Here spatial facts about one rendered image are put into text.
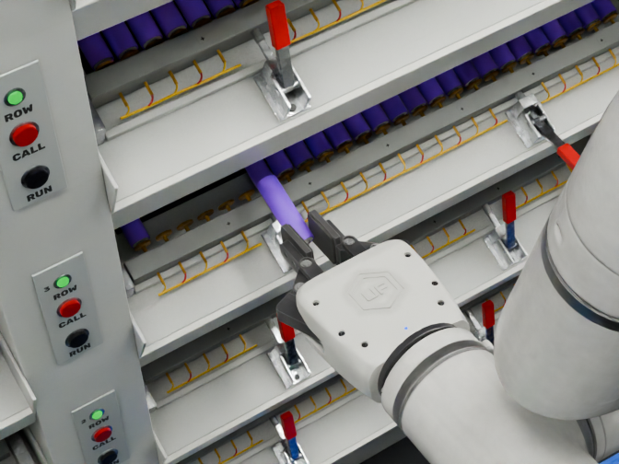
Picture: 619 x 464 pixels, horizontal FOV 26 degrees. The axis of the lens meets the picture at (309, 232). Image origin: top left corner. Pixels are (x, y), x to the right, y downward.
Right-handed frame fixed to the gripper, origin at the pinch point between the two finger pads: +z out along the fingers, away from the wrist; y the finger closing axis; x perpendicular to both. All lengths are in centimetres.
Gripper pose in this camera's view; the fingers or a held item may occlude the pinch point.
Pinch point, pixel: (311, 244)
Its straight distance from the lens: 107.0
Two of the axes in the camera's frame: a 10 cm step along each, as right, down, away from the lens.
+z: -5.3, -5.7, 6.3
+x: 0.8, 7.0, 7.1
